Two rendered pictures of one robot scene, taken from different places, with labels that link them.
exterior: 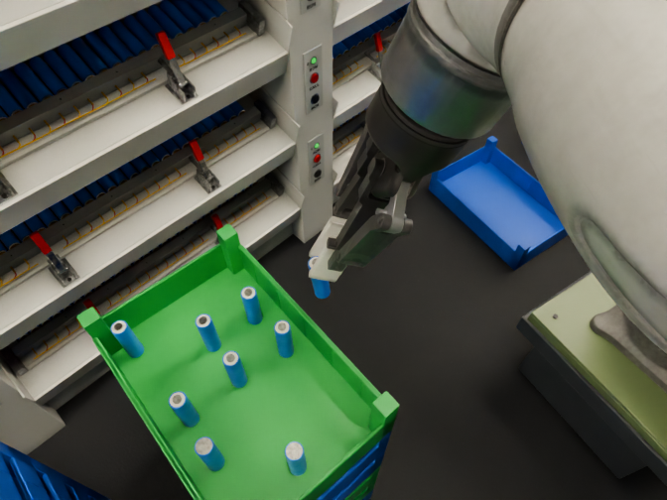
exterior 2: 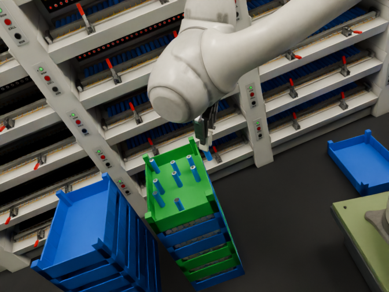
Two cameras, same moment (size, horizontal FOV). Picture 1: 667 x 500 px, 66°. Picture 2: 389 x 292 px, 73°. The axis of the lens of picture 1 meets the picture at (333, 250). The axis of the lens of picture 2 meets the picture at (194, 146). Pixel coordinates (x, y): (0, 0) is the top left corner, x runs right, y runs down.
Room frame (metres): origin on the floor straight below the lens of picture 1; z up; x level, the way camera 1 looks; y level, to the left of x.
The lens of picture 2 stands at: (-0.19, -0.40, 1.01)
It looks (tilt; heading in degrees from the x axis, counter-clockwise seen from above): 36 degrees down; 43
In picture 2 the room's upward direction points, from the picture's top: 22 degrees counter-clockwise
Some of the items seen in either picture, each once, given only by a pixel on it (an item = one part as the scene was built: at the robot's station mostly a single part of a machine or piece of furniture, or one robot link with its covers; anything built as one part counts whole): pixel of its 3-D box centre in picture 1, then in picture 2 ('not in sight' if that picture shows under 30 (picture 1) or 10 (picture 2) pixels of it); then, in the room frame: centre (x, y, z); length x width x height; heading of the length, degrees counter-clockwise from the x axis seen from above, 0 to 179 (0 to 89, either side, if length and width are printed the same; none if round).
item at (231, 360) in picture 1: (234, 369); (177, 179); (0.22, 0.11, 0.44); 0.02 x 0.02 x 0.06
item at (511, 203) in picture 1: (502, 198); (366, 160); (0.82, -0.41, 0.04); 0.30 x 0.20 x 0.08; 34
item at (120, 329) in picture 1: (127, 338); (154, 165); (0.26, 0.24, 0.44); 0.02 x 0.02 x 0.06
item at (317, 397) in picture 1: (235, 372); (176, 179); (0.22, 0.11, 0.44); 0.30 x 0.20 x 0.08; 41
